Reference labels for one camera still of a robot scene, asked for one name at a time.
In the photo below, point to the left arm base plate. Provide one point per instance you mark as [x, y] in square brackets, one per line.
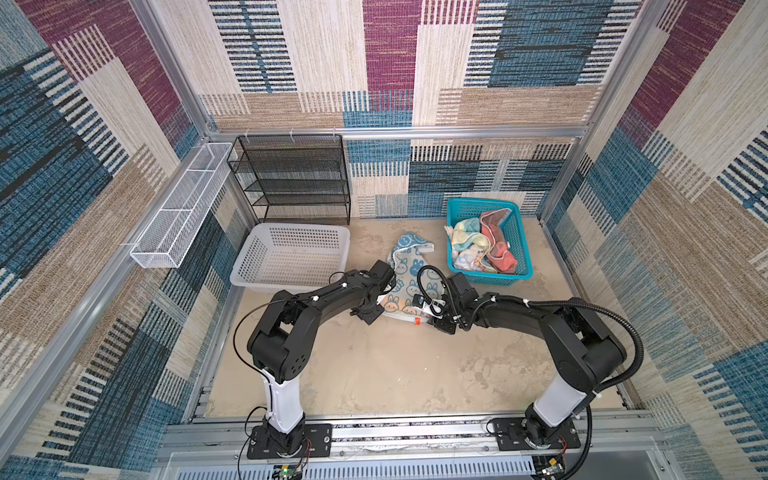
[313, 440]

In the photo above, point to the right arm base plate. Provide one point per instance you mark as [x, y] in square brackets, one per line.
[523, 434]

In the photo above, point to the pastel blue letter towel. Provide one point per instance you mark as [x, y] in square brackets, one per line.
[471, 259]

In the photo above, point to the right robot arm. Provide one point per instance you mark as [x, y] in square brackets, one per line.
[592, 347]

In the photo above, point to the black wire shelf rack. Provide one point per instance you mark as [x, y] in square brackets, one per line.
[294, 178]

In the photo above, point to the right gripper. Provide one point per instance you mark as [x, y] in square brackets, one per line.
[441, 325]

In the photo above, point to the pink red towel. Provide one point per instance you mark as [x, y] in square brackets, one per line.
[499, 256]

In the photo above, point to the blue bunny towel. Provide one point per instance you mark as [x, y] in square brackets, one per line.
[406, 259]

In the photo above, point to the aluminium front rail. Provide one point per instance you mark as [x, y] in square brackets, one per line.
[357, 437]

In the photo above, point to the white wire wall basket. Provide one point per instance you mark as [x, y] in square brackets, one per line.
[168, 238]

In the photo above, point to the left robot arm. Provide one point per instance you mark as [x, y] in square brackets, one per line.
[282, 341]

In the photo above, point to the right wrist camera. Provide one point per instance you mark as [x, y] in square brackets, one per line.
[424, 311]

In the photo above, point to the white plastic basket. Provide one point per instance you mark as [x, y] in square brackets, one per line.
[290, 256]

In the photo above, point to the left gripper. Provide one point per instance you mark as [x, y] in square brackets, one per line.
[370, 318]

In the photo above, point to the yellow green towel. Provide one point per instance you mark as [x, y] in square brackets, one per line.
[466, 234]

